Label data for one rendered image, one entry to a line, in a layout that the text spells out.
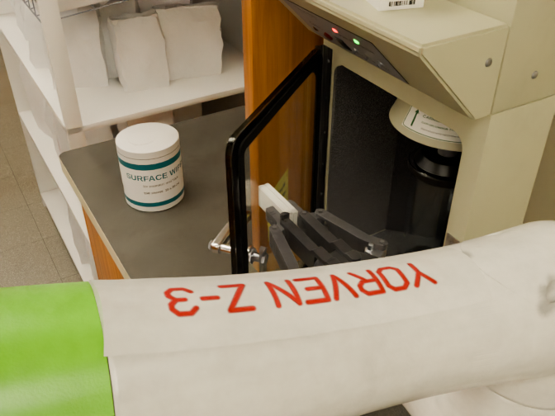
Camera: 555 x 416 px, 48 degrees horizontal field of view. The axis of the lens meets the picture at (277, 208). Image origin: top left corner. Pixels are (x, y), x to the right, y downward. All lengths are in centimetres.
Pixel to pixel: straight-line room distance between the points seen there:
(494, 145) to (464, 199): 8
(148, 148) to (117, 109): 57
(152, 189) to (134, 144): 10
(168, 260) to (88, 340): 92
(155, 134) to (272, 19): 48
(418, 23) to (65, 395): 49
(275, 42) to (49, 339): 72
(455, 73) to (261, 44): 38
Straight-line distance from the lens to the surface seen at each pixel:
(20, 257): 287
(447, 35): 62
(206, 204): 135
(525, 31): 69
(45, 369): 29
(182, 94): 189
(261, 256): 78
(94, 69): 196
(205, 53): 196
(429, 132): 82
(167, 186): 131
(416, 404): 55
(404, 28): 63
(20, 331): 30
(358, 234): 69
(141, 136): 132
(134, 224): 131
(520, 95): 73
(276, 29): 94
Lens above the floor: 171
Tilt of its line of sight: 36 degrees down
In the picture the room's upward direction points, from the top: straight up
